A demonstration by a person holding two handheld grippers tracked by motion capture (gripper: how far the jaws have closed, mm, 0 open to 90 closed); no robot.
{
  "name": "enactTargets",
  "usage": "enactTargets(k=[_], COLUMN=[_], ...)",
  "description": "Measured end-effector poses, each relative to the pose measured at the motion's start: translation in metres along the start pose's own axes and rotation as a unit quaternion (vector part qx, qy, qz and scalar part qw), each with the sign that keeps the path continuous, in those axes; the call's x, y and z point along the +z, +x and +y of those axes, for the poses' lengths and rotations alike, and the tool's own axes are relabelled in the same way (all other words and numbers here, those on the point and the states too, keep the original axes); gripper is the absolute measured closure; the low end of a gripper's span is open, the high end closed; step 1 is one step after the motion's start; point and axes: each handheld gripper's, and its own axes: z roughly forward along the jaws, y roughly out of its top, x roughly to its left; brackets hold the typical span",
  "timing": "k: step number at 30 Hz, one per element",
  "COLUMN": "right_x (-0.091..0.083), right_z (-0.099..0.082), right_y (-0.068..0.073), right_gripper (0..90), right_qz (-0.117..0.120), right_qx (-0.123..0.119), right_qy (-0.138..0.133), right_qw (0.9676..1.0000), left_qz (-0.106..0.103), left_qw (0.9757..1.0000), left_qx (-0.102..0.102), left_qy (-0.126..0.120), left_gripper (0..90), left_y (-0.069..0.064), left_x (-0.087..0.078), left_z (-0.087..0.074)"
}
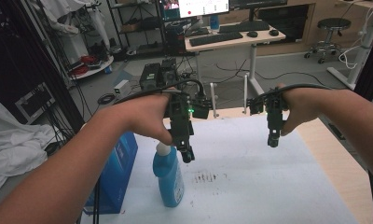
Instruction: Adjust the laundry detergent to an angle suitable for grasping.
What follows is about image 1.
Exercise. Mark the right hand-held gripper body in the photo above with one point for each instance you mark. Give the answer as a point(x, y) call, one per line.
point(274, 115)

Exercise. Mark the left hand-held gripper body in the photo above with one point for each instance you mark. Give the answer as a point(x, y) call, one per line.
point(179, 119)

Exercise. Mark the blue bottle with white cap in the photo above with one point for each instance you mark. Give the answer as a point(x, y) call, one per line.
point(170, 180)

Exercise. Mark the person's right hand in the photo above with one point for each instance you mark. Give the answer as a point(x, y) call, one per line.
point(301, 105)

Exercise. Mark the person's left hand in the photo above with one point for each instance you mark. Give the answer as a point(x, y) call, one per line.
point(144, 115)

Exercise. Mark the white table mat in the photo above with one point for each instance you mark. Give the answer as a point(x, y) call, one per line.
point(253, 180)

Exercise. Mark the black equipment boxes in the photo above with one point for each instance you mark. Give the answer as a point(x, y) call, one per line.
point(158, 74)

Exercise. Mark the small white box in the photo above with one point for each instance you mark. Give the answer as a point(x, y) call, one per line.
point(121, 87)

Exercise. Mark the blue cardboard box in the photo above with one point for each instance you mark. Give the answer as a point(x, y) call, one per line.
point(116, 177)

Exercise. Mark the black computer tower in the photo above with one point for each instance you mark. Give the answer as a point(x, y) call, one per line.
point(177, 39)

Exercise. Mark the black computer mouse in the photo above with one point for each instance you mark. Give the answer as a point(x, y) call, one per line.
point(252, 34)
point(273, 32)

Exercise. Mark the wooden office desk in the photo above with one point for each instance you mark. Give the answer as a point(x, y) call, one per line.
point(237, 40)

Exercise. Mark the black keyboard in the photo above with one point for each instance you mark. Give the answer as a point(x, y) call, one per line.
point(215, 38)
point(243, 26)

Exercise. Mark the round white table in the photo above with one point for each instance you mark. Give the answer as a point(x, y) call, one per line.
point(94, 70)

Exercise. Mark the black metal shelf rack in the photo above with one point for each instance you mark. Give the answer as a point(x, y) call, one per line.
point(135, 28)

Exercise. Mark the blue cup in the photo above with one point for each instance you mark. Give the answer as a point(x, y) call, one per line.
point(214, 22)

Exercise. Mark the black round stool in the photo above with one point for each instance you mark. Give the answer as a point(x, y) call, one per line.
point(332, 28)

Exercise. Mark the dark computer monitor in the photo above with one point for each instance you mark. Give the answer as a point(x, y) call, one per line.
point(259, 3)

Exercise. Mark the computer monitor with white screen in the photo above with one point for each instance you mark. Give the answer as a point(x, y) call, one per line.
point(203, 6)

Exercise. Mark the grey metal panel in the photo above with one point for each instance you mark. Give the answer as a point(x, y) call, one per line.
point(35, 102)

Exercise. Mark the white crumpled cloth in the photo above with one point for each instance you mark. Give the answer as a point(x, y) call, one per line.
point(13, 146)

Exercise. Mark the black curtain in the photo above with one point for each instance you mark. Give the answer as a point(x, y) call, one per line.
point(26, 49)

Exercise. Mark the white upright post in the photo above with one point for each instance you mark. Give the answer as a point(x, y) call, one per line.
point(213, 99)
point(245, 93)

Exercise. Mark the white desk frame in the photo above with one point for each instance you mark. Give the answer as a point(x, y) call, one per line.
point(361, 46)

